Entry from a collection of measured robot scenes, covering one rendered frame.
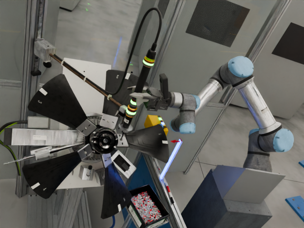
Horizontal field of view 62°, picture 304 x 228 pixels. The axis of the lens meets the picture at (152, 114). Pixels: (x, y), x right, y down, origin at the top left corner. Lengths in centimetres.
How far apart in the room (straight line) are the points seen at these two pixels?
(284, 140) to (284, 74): 386
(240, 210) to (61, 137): 102
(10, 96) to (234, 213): 156
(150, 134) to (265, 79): 395
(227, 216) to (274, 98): 409
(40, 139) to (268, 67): 429
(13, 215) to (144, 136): 138
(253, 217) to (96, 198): 141
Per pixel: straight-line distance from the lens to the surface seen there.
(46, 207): 231
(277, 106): 557
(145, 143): 128
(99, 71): 147
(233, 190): 149
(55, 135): 128
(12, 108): 197
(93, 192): 251
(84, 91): 143
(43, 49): 146
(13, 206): 239
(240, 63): 134
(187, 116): 118
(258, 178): 148
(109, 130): 116
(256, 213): 161
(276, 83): 524
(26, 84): 166
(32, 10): 148
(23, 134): 128
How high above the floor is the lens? 199
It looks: 32 degrees down
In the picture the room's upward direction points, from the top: 22 degrees clockwise
